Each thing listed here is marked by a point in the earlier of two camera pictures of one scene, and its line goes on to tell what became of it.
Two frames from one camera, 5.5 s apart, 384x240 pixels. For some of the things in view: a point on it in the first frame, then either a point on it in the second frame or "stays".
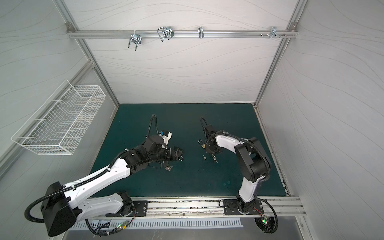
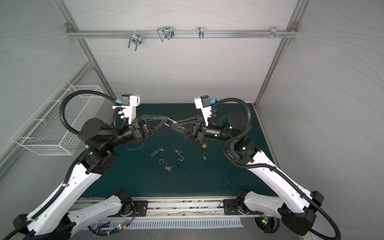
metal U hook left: [136, 38] stays
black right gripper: [212, 147] -> [199, 132]
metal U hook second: [167, 32] stays
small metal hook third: [201, 32] stays
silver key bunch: [214, 158] -> [173, 122]
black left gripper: [175, 156] -> [139, 131]
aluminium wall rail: [180, 34] stays
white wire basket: [60, 124] stays
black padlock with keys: [165, 164] stays
